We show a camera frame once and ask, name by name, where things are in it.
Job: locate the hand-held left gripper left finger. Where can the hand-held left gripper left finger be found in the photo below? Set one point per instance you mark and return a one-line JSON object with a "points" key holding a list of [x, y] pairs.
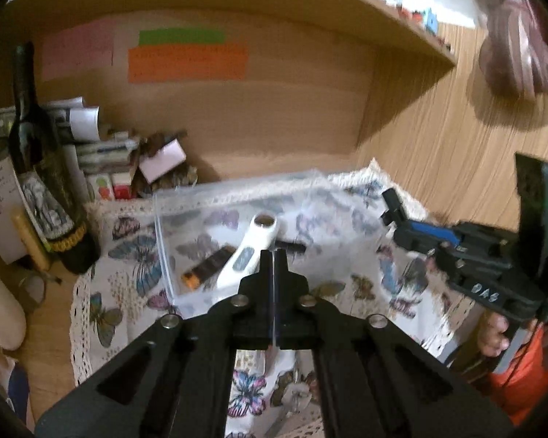
{"points": [[265, 265]]}

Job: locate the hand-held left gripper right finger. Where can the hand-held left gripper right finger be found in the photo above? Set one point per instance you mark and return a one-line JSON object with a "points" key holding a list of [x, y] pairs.
{"points": [[281, 265]]}

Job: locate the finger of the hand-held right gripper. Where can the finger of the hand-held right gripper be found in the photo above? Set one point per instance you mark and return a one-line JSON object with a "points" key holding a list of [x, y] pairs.
{"points": [[395, 207], [431, 232]]}

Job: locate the white digital thermometer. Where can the white digital thermometer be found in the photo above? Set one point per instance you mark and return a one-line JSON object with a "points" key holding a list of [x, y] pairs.
{"points": [[249, 248]]}

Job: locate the clear plastic zip bag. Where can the clear plastic zip bag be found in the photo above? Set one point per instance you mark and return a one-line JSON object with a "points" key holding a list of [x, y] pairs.
{"points": [[196, 210]]}

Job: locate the person's right hand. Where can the person's right hand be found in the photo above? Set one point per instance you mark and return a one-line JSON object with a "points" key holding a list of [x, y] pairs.
{"points": [[493, 334]]}

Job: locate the small black stick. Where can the small black stick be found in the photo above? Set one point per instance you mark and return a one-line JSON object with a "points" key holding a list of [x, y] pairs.
{"points": [[292, 246]]}

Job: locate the orange and black battery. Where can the orange and black battery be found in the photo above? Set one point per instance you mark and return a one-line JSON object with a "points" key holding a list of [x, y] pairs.
{"points": [[208, 267]]}

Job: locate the orange garment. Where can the orange garment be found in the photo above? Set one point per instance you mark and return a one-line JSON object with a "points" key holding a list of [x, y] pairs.
{"points": [[529, 378]]}

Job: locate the butterfly print lace tablecloth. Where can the butterfly print lace tablecloth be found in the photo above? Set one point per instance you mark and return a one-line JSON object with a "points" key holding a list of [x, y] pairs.
{"points": [[128, 255]]}

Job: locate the pink sticky note pad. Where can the pink sticky note pad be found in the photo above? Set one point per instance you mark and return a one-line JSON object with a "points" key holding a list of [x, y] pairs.
{"points": [[162, 159]]}

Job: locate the small fruit print box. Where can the small fruit print box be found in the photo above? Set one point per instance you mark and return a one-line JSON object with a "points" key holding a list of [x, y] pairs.
{"points": [[106, 187]]}

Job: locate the row of small shelf items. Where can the row of small shelf items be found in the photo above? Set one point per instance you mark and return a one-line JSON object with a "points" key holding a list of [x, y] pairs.
{"points": [[415, 9]]}

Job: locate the pink striped cloth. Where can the pink striped cloth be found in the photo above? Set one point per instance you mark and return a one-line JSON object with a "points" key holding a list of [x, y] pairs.
{"points": [[511, 32]]}

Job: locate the orange paper note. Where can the orange paper note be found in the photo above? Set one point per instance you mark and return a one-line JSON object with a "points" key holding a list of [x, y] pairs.
{"points": [[187, 64]]}

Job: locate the pale wooden stick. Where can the pale wooden stick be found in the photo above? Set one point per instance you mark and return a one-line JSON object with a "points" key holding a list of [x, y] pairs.
{"points": [[29, 239]]}

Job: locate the dark glass wine bottle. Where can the dark glass wine bottle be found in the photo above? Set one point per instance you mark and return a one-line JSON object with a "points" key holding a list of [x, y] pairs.
{"points": [[41, 173]]}

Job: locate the green paper note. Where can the green paper note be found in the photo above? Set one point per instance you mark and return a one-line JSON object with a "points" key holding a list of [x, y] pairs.
{"points": [[180, 36]]}

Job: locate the white handwritten paper sheet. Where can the white handwritten paper sheet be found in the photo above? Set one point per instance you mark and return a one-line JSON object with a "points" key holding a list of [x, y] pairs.
{"points": [[0, 205]]}

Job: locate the pink paper note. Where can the pink paper note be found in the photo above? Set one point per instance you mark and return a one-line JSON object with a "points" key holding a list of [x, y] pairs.
{"points": [[75, 50]]}

